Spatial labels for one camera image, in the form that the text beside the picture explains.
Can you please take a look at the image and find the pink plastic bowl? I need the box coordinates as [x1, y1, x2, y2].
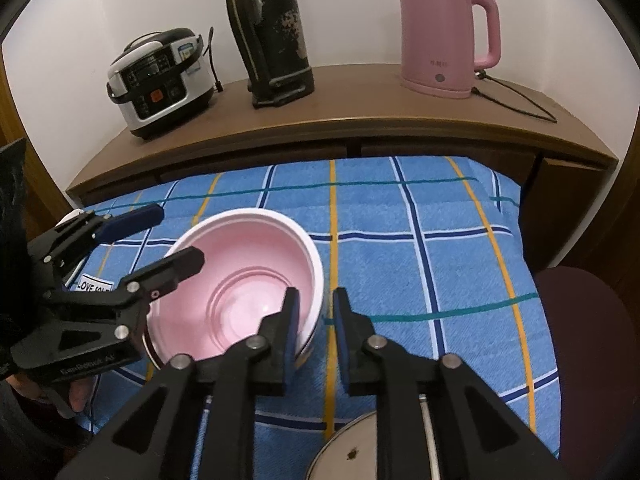
[146, 208, 324, 365]

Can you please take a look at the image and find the white enamel bowl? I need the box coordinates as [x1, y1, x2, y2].
[304, 393, 444, 480]

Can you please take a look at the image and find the stainless steel bowl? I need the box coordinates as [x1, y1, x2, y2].
[142, 332, 164, 370]

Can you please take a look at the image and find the person's left hand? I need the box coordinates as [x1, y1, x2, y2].
[4, 373, 96, 413]

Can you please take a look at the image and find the brown wooden door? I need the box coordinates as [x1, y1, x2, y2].
[0, 60, 73, 240]

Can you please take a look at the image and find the dark red stool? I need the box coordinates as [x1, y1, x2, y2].
[535, 266, 639, 479]

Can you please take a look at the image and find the silver black rice cooker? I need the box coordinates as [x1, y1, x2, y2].
[106, 27, 224, 140]

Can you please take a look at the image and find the blue plaid tablecloth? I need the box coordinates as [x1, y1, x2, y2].
[73, 156, 561, 452]

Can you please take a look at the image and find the black tall thermos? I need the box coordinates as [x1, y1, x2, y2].
[226, 0, 314, 108]

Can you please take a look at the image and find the brown wooden sideboard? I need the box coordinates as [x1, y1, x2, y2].
[68, 64, 617, 270]

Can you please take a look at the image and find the pink electric kettle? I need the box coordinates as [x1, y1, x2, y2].
[399, 0, 501, 99]

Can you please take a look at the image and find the black kettle power cord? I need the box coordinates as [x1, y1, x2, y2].
[472, 69, 559, 124]

